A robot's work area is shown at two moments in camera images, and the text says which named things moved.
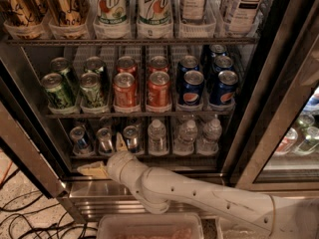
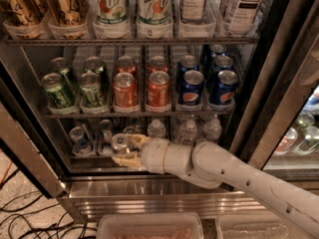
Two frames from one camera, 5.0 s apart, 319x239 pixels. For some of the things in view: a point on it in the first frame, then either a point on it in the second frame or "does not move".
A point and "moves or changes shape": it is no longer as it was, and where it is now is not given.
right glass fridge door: [276, 145] does not move
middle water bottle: [184, 143] does not move
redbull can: [105, 142] moves or changes shape
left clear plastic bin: [151, 226] does not move
